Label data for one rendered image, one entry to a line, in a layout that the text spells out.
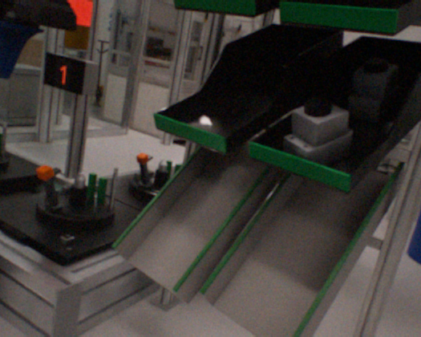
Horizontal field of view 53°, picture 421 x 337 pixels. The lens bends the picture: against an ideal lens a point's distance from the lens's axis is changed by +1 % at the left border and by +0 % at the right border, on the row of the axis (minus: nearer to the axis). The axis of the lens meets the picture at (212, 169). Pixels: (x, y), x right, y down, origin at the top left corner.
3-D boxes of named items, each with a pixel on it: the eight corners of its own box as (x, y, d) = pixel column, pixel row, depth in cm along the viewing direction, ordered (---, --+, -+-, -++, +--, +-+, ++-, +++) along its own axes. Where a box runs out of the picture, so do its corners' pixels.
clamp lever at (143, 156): (146, 187, 94) (142, 158, 89) (139, 184, 94) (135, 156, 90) (156, 179, 96) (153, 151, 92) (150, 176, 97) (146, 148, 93)
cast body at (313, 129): (306, 174, 47) (308, 118, 43) (282, 158, 50) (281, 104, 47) (362, 150, 50) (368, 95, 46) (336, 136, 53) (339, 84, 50)
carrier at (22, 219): (66, 270, 64) (74, 192, 61) (-26, 216, 75) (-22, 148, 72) (163, 231, 84) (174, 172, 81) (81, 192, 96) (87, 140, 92)
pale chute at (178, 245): (188, 305, 54) (175, 290, 51) (126, 261, 62) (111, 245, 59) (301, 152, 64) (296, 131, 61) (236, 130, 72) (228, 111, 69)
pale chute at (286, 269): (296, 365, 47) (288, 352, 44) (211, 305, 55) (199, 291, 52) (405, 181, 57) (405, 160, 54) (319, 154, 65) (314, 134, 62)
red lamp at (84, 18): (76, 23, 87) (78, -3, 85) (60, 20, 89) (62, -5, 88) (95, 27, 91) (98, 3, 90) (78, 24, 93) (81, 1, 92)
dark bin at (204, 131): (225, 156, 51) (220, 99, 47) (155, 129, 59) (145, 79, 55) (341, 78, 67) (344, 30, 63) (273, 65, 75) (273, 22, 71)
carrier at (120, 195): (165, 230, 85) (176, 171, 81) (82, 192, 96) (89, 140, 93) (224, 207, 105) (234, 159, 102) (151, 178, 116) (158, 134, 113)
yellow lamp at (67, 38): (74, 48, 88) (76, 24, 87) (58, 44, 90) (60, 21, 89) (92, 51, 92) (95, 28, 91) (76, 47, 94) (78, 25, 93)
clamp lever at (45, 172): (53, 209, 73) (42, 172, 69) (46, 205, 74) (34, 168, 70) (70, 198, 75) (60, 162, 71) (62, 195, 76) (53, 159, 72)
